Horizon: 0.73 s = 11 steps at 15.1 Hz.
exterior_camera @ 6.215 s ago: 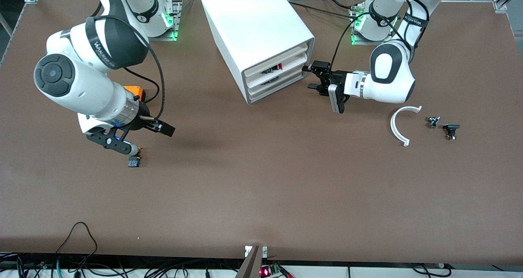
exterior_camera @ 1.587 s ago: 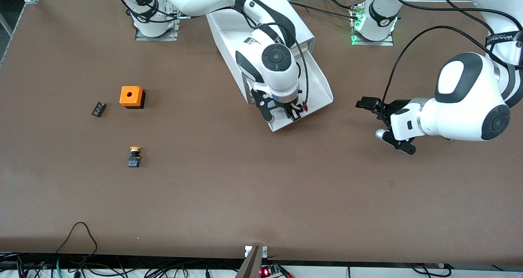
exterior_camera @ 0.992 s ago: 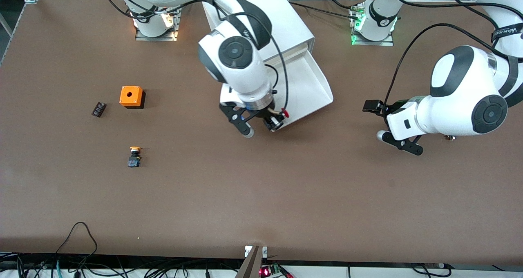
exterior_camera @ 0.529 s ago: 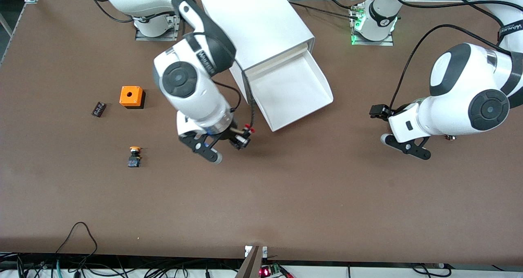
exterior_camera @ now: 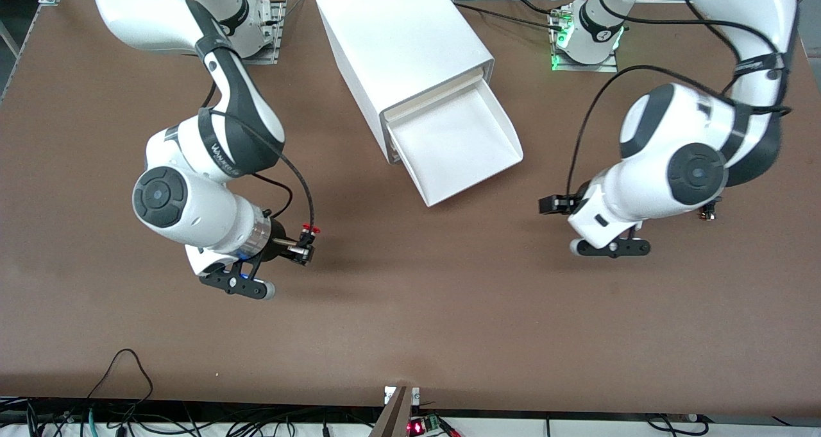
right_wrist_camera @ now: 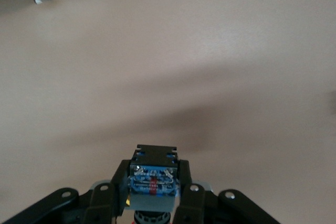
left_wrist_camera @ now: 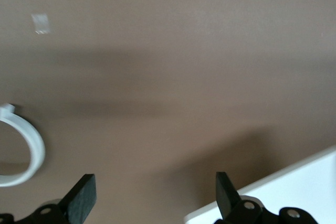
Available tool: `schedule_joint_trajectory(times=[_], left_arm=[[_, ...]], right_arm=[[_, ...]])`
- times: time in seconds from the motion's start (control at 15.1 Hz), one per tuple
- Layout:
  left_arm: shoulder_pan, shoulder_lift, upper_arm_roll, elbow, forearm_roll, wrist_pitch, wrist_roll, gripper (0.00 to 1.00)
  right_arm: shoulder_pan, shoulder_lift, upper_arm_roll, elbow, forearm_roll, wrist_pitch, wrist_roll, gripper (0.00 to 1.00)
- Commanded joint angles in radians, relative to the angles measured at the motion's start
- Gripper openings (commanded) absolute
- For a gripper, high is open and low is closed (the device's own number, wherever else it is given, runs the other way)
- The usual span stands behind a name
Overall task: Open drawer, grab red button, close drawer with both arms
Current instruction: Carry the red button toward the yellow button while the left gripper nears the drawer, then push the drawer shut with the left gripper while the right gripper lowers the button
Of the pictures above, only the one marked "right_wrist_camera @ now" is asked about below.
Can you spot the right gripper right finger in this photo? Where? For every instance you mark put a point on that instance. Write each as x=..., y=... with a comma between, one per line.
x=194, y=205

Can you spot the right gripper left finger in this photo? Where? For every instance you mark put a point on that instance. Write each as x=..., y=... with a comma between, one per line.
x=105, y=203

